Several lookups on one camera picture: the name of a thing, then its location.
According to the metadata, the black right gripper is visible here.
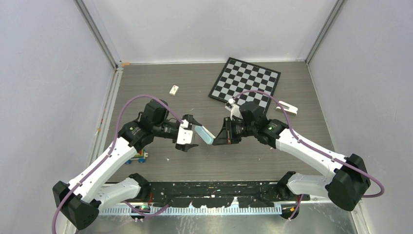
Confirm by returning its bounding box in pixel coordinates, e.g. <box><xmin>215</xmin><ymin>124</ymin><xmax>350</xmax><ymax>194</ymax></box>
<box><xmin>214</xmin><ymin>116</ymin><xmax>257</xmax><ymax>145</ymax></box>

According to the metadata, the light blue white stapler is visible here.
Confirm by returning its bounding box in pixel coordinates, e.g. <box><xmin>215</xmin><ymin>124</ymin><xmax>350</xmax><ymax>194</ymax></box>
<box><xmin>194</xmin><ymin>125</ymin><xmax>215</xmax><ymax>145</ymax></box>

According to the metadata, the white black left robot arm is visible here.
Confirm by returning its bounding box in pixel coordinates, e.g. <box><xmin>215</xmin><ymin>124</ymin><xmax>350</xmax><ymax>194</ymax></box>
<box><xmin>53</xmin><ymin>99</ymin><xmax>204</xmax><ymax>230</ymax></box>

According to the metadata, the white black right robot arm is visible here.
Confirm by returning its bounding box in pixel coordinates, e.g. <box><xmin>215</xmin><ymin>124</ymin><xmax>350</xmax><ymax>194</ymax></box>
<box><xmin>212</xmin><ymin>101</ymin><xmax>371</xmax><ymax>211</ymax></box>

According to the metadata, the small white domino tile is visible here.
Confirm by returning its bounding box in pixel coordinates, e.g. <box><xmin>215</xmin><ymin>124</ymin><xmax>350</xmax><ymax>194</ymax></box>
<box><xmin>169</xmin><ymin>85</ymin><xmax>179</xmax><ymax>96</ymax></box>

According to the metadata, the colourful wooden toy car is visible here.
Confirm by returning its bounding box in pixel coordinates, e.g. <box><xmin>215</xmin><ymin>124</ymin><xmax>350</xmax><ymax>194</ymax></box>
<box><xmin>125</xmin><ymin>149</ymin><xmax>149</xmax><ymax>165</ymax></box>

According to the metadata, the black white chessboard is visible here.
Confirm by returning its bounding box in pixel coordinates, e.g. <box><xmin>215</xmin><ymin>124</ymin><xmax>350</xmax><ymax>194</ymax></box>
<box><xmin>208</xmin><ymin>57</ymin><xmax>281</xmax><ymax>114</ymax></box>

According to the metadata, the white staple box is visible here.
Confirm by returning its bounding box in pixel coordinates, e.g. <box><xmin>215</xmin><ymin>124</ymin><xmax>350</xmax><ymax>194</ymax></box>
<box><xmin>275</xmin><ymin>101</ymin><xmax>298</xmax><ymax>116</ymax></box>

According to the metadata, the orange tape piece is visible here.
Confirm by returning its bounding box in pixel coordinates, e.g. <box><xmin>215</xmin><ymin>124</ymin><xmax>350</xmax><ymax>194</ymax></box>
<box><xmin>121</xmin><ymin>62</ymin><xmax>130</xmax><ymax>68</ymax></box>

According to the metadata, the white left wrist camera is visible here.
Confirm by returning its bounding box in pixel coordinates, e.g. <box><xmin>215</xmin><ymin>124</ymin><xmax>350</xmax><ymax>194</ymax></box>
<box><xmin>176</xmin><ymin>120</ymin><xmax>195</xmax><ymax>145</ymax></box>

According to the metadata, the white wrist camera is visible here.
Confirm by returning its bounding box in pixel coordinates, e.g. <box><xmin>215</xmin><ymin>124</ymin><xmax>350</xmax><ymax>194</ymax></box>
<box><xmin>225</xmin><ymin>98</ymin><xmax>242</xmax><ymax>120</ymax></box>
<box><xmin>176</xmin><ymin>120</ymin><xmax>195</xmax><ymax>145</ymax></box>

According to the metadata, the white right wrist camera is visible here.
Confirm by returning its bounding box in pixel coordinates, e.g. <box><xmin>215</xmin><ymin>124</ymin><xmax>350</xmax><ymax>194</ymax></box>
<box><xmin>225</xmin><ymin>98</ymin><xmax>242</xmax><ymax>120</ymax></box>

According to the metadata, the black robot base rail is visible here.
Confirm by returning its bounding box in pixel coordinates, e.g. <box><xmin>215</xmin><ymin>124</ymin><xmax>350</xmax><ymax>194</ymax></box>
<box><xmin>127</xmin><ymin>181</ymin><xmax>299</xmax><ymax>208</ymax></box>

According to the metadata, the left aluminium corner post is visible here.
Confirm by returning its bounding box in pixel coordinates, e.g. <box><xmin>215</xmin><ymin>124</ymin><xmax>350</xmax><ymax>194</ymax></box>
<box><xmin>74</xmin><ymin>0</ymin><xmax>118</xmax><ymax>70</ymax></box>

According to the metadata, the aluminium corner post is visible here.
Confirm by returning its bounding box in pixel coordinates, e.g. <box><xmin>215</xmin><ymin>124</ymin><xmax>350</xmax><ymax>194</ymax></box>
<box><xmin>74</xmin><ymin>0</ymin><xmax>118</xmax><ymax>70</ymax></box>
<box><xmin>305</xmin><ymin>0</ymin><xmax>347</xmax><ymax>65</ymax></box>

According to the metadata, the right aluminium corner post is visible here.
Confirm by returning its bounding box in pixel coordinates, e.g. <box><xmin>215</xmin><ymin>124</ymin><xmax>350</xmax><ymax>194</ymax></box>
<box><xmin>305</xmin><ymin>0</ymin><xmax>347</xmax><ymax>65</ymax></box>

